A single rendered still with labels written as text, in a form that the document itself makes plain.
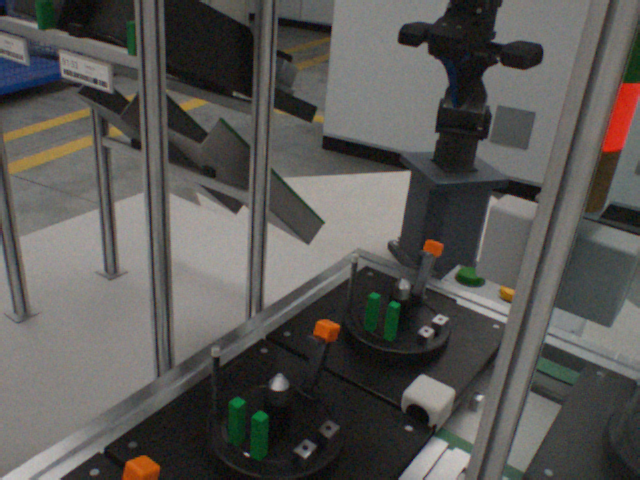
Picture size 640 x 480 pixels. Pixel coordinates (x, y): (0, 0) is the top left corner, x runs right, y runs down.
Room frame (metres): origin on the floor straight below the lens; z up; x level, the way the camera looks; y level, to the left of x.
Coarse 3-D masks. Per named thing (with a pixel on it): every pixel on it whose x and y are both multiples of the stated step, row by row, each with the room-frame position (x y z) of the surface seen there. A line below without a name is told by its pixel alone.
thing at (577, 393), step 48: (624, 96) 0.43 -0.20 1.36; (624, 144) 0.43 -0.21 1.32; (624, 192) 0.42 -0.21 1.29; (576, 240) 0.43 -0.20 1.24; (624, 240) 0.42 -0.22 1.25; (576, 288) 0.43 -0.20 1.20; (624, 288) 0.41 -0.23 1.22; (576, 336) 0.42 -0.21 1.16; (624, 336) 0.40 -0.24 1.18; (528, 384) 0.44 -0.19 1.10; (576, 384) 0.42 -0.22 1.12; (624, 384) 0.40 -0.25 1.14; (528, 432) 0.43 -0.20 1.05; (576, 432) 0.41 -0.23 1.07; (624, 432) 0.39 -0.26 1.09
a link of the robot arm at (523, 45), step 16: (464, 0) 0.85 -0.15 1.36; (480, 0) 0.84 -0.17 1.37; (496, 0) 0.85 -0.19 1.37; (496, 16) 0.86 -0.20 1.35; (400, 32) 0.89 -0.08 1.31; (416, 32) 0.88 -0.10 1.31; (496, 32) 0.88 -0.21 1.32; (496, 48) 0.84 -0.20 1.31; (512, 48) 0.81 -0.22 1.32; (528, 48) 0.80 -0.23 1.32; (512, 64) 0.80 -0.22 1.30; (528, 64) 0.80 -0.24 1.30
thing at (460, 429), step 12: (492, 372) 0.69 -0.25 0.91; (480, 384) 0.65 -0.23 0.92; (468, 396) 0.63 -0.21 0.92; (456, 408) 0.60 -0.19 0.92; (468, 408) 0.60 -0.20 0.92; (456, 420) 0.58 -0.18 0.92; (468, 420) 0.58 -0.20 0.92; (444, 432) 0.53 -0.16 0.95; (456, 432) 0.56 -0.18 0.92; (468, 432) 0.56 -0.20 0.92; (456, 444) 0.51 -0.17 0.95; (468, 444) 0.51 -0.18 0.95
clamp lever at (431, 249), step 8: (424, 248) 0.74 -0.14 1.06; (432, 248) 0.74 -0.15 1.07; (440, 248) 0.74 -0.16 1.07; (424, 256) 0.72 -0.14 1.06; (432, 256) 0.73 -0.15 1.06; (424, 264) 0.73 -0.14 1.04; (432, 264) 0.73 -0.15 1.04; (424, 272) 0.73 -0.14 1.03; (416, 280) 0.73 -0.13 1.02; (424, 280) 0.72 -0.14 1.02; (416, 288) 0.72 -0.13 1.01; (424, 288) 0.72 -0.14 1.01
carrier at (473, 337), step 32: (352, 288) 0.68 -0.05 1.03; (384, 288) 0.78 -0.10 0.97; (288, 320) 0.68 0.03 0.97; (320, 320) 0.69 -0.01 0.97; (352, 320) 0.67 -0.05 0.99; (384, 320) 0.67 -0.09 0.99; (416, 320) 0.68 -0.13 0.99; (448, 320) 0.67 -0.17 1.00; (480, 320) 0.72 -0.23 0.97; (352, 352) 0.63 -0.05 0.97; (384, 352) 0.61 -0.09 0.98; (416, 352) 0.61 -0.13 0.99; (448, 352) 0.64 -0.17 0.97; (480, 352) 0.65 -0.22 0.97; (352, 384) 0.57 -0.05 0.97; (384, 384) 0.57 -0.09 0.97; (416, 384) 0.55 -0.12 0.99; (448, 384) 0.58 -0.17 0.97; (416, 416) 0.52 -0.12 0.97; (448, 416) 0.54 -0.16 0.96
